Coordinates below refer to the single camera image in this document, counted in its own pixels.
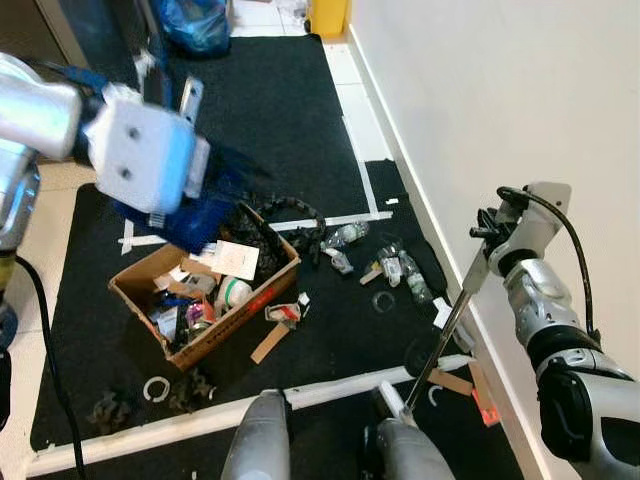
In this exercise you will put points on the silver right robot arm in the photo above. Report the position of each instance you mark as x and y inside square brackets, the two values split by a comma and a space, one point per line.
[545, 290]

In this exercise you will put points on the clear plastic bottle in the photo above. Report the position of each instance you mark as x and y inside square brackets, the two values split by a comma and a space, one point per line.
[348, 235]
[412, 275]

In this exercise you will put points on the blue plastic dustpan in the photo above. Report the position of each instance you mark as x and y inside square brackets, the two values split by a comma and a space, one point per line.
[205, 225]

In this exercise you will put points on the brown cardboard strip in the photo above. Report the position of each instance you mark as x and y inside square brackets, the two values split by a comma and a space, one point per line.
[270, 345]

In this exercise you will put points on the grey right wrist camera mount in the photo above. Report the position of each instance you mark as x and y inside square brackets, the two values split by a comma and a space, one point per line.
[548, 215]

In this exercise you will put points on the black tangled scrap clump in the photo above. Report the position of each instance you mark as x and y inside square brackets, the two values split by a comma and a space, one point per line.
[195, 392]
[112, 410]

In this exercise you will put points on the grey left robot leg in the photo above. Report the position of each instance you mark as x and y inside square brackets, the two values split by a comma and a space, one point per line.
[255, 445]

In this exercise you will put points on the dark cabinet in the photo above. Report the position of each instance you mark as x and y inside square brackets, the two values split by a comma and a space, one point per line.
[90, 30]

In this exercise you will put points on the white printed paper sheet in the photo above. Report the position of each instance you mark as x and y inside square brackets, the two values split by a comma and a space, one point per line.
[232, 260]

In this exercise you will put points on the grey robot leg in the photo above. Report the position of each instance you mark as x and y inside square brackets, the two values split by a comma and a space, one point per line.
[410, 460]
[255, 445]

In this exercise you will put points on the red and white wrapper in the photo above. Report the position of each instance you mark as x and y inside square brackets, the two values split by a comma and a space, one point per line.
[285, 313]

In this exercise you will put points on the grey right robot leg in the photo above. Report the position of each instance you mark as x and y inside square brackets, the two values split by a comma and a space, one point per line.
[410, 460]

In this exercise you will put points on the open cardboard trash box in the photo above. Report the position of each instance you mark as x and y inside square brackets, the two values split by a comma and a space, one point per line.
[240, 322]

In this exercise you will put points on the blue plastic bag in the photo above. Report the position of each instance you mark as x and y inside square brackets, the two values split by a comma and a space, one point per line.
[195, 25]

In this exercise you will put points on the silver metal bracket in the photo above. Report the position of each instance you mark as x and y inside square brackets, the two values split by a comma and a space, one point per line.
[192, 102]

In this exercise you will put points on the small brown wooden piece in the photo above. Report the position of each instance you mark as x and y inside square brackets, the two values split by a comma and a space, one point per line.
[372, 274]

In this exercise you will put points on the crumpled clear plastic wrapper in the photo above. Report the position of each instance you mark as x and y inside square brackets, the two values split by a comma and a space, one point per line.
[340, 262]

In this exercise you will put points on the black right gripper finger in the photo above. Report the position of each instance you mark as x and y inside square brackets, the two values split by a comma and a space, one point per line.
[480, 234]

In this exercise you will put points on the yellow plastic bin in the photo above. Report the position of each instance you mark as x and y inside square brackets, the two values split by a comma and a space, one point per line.
[328, 18]

